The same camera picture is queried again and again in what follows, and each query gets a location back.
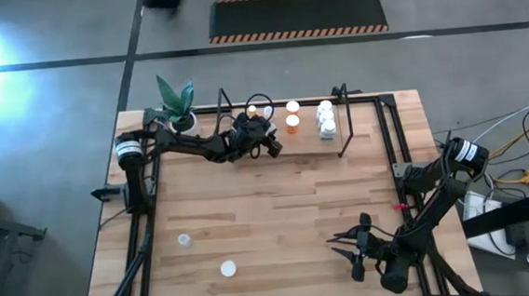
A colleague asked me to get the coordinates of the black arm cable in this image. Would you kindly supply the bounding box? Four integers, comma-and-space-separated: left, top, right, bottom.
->
243, 91, 277, 122
367, 221, 407, 242

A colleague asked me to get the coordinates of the grey metal bracket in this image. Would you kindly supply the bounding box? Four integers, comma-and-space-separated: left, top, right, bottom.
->
391, 161, 416, 178

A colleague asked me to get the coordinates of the black frame wooden shelf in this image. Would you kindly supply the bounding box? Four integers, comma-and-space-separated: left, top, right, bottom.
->
210, 77, 368, 168

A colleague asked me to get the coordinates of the green plant white pot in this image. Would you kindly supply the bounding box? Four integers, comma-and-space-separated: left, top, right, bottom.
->
140, 72, 202, 141

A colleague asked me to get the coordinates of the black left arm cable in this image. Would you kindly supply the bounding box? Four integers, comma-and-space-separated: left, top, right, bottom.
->
243, 91, 277, 122

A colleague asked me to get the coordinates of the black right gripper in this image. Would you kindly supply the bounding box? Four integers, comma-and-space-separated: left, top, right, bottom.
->
323, 211, 383, 286

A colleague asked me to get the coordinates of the black furniture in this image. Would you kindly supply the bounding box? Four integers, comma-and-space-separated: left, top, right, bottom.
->
0, 180, 53, 296

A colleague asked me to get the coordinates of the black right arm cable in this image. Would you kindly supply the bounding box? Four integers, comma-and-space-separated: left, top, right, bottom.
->
367, 221, 407, 242

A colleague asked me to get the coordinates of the white power strip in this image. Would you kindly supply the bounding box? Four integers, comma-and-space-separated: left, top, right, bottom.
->
461, 187, 519, 263

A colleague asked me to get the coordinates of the black hazard-striped floor mat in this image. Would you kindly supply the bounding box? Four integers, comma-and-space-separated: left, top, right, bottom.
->
206, 0, 391, 46

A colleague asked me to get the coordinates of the black aluminium table frame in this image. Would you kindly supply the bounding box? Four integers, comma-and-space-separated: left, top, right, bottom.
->
68, 85, 486, 296

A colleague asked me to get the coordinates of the black metal bar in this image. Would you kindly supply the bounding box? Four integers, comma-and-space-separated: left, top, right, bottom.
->
458, 188, 529, 240

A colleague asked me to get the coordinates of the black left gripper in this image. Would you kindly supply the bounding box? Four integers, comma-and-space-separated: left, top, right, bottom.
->
227, 112, 285, 163

